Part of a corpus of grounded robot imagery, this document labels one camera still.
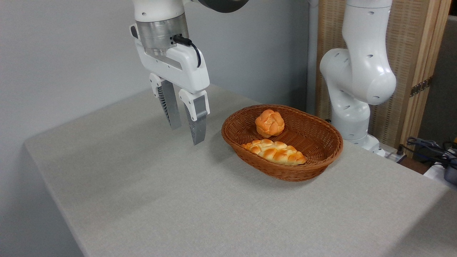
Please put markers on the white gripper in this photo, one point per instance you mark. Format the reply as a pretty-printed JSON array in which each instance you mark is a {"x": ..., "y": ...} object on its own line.
[{"x": 185, "y": 67}]

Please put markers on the round knotted bread roll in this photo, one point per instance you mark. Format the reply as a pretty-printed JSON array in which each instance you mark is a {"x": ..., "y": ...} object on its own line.
[{"x": 269, "y": 123}]

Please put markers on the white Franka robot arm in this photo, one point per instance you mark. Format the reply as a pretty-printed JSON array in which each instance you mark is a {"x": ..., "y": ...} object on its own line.
[{"x": 357, "y": 71}]

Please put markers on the long braided bread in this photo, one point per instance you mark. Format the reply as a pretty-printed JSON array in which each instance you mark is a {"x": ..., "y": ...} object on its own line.
[{"x": 275, "y": 151}]

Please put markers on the brown wicker basket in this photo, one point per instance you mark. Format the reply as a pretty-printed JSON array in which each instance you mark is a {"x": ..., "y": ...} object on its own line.
[{"x": 314, "y": 150}]

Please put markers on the white power strip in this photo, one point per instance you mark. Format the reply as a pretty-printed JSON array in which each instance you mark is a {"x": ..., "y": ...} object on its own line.
[{"x": 392, "y": 156}]

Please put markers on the wooden rattan folding screen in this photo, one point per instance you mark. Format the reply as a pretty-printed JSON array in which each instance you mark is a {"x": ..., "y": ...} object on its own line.
[{"x": 410, "y": 53}]

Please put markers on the metal screen hinge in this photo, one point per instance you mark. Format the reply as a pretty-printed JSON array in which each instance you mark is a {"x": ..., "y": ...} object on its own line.
[{"x": 421, "y": 86}]

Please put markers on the grey box device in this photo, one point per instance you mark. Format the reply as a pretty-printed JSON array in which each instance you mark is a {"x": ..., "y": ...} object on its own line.
[{"x": 451, "y": 174}]

